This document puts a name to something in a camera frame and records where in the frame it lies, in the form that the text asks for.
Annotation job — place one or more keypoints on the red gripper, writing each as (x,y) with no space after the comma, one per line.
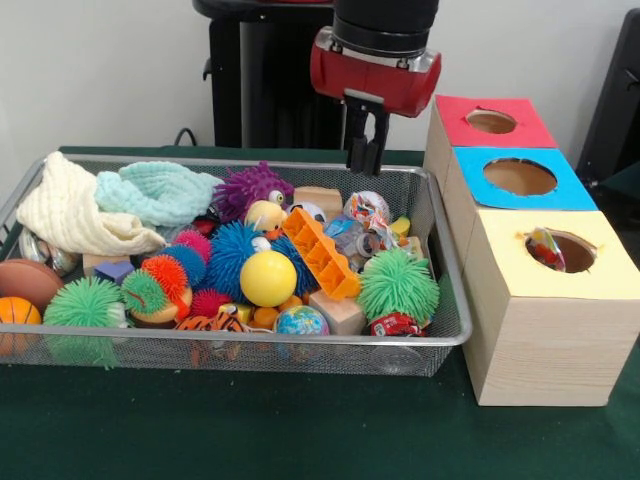
(370,80)

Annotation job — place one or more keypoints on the silver mesh bin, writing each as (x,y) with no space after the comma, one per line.
(300,357)

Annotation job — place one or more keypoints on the wooden three-hole box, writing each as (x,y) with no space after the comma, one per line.
(550,350)

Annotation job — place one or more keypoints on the orange plastic block tray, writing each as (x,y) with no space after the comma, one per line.
(320,255)

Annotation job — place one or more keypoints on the purple spiky toy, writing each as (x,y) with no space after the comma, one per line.
(245,187)

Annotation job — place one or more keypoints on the green spiky ball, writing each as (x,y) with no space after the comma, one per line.
(397,285)
(85,305)

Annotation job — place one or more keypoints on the yellow ball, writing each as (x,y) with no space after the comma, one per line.
(268,279)

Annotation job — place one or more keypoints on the globe print ball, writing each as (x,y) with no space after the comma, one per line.
(301,321)

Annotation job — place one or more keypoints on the mint knitted cloth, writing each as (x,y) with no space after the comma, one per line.
(155,192)

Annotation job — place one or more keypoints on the dark green tablecloth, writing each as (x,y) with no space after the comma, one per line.
(300,435)

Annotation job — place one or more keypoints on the cream knitted cloth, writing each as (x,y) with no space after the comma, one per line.
(65,210)

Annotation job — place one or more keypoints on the brown toy football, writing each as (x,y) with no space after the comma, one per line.
(27,282)

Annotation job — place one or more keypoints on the small orange basketball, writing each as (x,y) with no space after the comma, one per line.
(17,311)

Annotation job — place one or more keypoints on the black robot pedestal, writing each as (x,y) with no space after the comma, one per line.
(270,75)

